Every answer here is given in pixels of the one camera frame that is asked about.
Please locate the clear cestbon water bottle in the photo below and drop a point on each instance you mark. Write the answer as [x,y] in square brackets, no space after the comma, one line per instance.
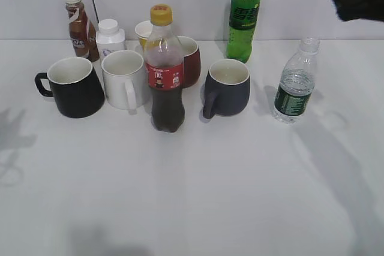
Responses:
[297,82]

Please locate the black ceramic mug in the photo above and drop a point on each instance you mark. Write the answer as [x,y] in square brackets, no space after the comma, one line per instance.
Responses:
[74,85]

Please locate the yellow paper cup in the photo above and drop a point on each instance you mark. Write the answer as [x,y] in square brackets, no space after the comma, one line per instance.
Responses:
[143,31]

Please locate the green sprite bottle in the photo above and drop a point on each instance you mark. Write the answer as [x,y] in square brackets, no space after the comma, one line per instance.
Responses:
[242,24]

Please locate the dark grey-blue mug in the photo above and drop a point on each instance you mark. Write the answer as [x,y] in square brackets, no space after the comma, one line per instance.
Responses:
[227,88]

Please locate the dark red mug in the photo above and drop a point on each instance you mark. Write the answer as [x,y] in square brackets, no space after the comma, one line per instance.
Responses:
[192,61]

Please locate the cola bottle yellow cap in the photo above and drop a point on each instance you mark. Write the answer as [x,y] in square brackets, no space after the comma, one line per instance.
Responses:
[164,61]

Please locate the white ceramic mug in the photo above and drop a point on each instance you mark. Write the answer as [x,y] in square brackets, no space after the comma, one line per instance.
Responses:
[125,80]

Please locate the white plastic jar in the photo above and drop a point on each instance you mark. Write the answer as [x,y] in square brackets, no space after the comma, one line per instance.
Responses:
[109,37]

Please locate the brown coffee drink bottle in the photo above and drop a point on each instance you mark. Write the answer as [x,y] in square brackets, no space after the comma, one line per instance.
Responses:
[81,30]

